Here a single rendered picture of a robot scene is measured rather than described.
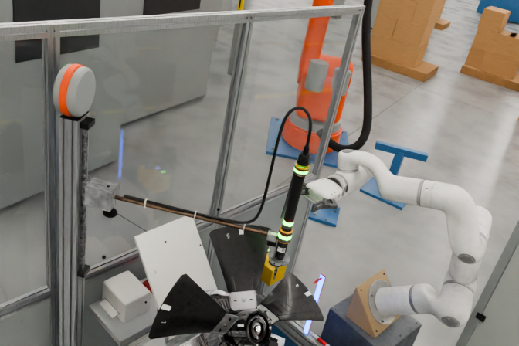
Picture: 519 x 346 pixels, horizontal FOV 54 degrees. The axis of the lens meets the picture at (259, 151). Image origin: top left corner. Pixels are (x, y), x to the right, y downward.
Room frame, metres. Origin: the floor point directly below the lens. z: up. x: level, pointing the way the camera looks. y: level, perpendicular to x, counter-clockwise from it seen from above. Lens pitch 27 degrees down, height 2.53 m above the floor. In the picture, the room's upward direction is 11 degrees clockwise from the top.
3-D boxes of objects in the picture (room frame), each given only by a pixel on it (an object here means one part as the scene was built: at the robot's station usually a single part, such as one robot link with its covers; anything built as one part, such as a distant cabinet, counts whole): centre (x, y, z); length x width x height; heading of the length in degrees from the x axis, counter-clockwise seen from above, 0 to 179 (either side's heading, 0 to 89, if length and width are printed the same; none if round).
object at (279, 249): (1.37, -0.13, 1.65); 0.04 x 0.04 x 0.46
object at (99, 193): (1.41, 0.49, 1.53); 0.10 x 0.07 x 0.08; 86
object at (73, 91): (1.41, 0.58, 1.88); 0.17 x 0.15 x 0.16; 141
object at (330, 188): (1.51, -0.24, 1.65); 0.11 x 0.10 x 0.07; 141
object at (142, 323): (1.62, 0.37, 0.85); 0.36 x 0.24 x 0.03; 141
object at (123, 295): (1.58, 0.44, 0.92); 0.17 x 0.16 x 0.11; 51
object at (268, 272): (1.84, -0.13, 1.02); 0.16 x 0.10 x 0.11; 51
